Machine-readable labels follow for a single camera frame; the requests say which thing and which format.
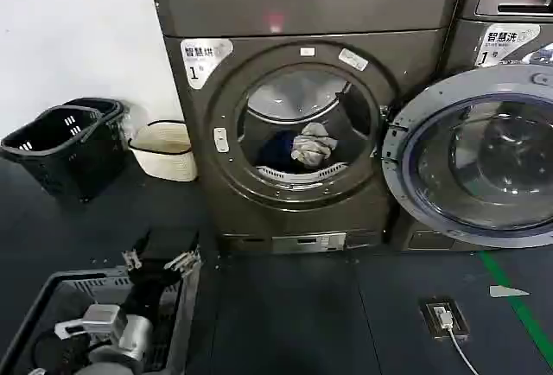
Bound cream woven basket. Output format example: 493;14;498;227
127;118;199;183

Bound white plug and cable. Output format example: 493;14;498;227
433;304;477;375

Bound light grey crumpled garment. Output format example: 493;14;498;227
290;123;339;168

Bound floor power socket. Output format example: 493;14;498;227
419;297;472;342

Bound grey plastic crate basket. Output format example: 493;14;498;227
0;257;202;375

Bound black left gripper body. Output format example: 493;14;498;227
118;257;185;323

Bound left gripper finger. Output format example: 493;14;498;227
162;229;200;271
121;236;150;271

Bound grey front-load dryer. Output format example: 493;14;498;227
148;0;466;257

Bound green floor tape stripe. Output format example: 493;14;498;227
478;250;553;368

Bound grey washing machine with label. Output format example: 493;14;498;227
399;17;553;255

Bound large black plastic laundry basket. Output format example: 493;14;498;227
0;105;127;202

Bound white floor tape piece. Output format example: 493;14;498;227
488;284;531;300

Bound dark blue garment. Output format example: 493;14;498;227
254;129;304;174

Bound round glass dryer door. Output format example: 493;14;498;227
378;62;553;251

